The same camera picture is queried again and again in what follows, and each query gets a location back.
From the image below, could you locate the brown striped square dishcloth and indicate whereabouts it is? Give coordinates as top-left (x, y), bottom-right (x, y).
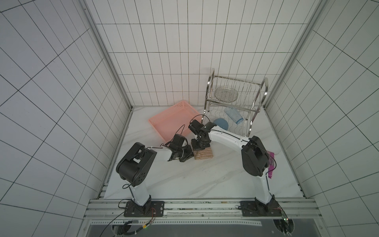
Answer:
top-left (193, 147), bottom-right (214, 160)

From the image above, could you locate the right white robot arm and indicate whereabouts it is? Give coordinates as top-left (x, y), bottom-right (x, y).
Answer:
top-left (189, 119), bottom-right (288, 221)

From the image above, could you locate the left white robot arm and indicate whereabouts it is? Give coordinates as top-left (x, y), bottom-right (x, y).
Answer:
top-left (115, 134), bottom-right (193, 217)

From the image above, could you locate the blue bowl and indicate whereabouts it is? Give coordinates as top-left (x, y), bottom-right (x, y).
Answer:
top-left (213, 118), bottom-right (229, 130)

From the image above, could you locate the pink plastic basket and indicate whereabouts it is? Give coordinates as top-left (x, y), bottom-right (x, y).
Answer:
top-left (148, 100), bottom-right (199, 142)

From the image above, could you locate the clear blue glass cup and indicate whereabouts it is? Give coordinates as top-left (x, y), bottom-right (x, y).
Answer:
top-left (224, 107), bottom-right (244, 124)

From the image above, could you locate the round glass plate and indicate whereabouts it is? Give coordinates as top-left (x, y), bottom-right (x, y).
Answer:
top-left (214, 87), bottom-right (238, 103)

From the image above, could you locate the metal two-tier dish rack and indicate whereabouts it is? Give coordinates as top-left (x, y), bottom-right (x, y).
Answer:
top-left (203, 69), bottom-right (269, 137)

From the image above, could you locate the purple tissue pack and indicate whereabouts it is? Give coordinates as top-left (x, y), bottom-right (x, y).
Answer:
top-left (267, 152), bottom-right (276, 179)

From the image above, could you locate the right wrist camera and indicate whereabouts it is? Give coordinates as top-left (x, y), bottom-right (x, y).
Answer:
top-left (188, 119), bottom-right (203, 135)

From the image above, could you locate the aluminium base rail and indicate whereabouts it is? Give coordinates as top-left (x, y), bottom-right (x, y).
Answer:
top-left (84, 198), bottom-right (322, 226)

